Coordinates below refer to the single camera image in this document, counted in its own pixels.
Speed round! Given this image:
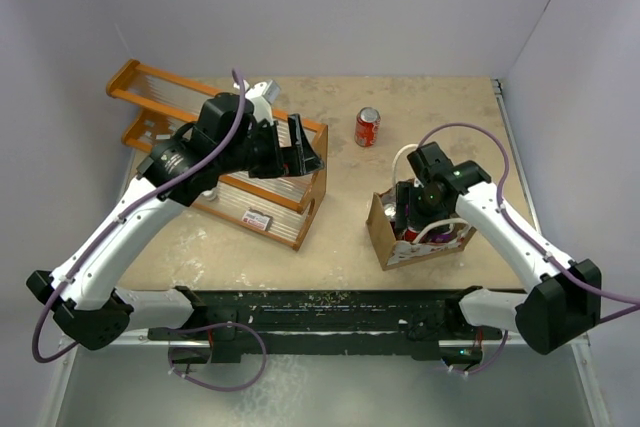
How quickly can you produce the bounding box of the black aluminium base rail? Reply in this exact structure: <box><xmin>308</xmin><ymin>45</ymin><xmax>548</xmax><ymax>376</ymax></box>
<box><xmin>142</xmin><ymin>286</ymin><xmax>506</xmax><ymax>363</ymax></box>

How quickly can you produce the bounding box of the small red white box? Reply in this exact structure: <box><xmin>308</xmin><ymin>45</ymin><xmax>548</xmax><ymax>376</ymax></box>
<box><xmin>241</xmin><ymin>209</ymin><xmax>273</xmax><ymax>232</ymax></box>

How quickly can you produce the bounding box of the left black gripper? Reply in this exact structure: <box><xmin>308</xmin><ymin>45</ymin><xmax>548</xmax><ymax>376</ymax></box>
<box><xmin>217</xmin><ymin>113</ymin><xmax>323</xmax><ymax>179</ymax></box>

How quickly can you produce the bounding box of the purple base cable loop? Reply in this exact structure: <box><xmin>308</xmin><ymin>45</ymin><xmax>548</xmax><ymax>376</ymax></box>
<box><xmin>167</xmin><ymin>321</ymin><xmax>269</xmax><ymax>392</ymax></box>

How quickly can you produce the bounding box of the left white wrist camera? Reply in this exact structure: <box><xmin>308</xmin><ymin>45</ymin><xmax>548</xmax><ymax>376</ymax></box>
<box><xmin>244</xmin><ymin>80</ymin><xmax>280</xmax><ymax>124</ymax></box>

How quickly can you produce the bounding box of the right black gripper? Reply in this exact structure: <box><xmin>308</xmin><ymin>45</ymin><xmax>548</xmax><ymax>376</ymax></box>
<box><xmin>396</xmin><ymin>180</ymin><xmax>450</xmax><ymax>236</ymax></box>

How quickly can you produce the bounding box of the purple fanta can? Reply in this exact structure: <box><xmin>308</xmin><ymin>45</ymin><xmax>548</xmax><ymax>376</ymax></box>
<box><xmin>427</xmin><ymin>225</ymin><xmax>456</xmax><ymax>243</ymax></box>
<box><xmin>384</xmin><ymin>203</ymin><xmax>396</xmax><ymax>222</ymax></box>

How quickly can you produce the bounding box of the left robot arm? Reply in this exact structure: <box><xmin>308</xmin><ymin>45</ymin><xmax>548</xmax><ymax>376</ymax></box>
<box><xmin>26</xmin><ymin>74</ymin><xmax>325</xmax><ymax>363</ymax></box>

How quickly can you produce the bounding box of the canvas tote bag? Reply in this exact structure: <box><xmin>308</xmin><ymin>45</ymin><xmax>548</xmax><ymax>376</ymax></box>
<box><xmin>366</xmin><ymin>143</ymin><xmax>477</xmax><ymax>272</ymax></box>

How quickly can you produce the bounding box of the red cola can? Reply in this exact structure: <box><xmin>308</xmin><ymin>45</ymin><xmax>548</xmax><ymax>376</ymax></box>
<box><xmin>354</xmin><ymin>107</ymin><xmax>381</xmax><ymax>147</ymax></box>
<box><xmin>403</xmin><ymin>227</ymin><xmax>422</xmax><ymax>244</ymax></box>

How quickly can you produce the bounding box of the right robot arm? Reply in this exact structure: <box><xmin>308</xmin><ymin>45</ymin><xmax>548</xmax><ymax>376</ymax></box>
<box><xmin>395</xmin><ymin>142</ymin><xmax>602</xmax><ymax>355</ymax></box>

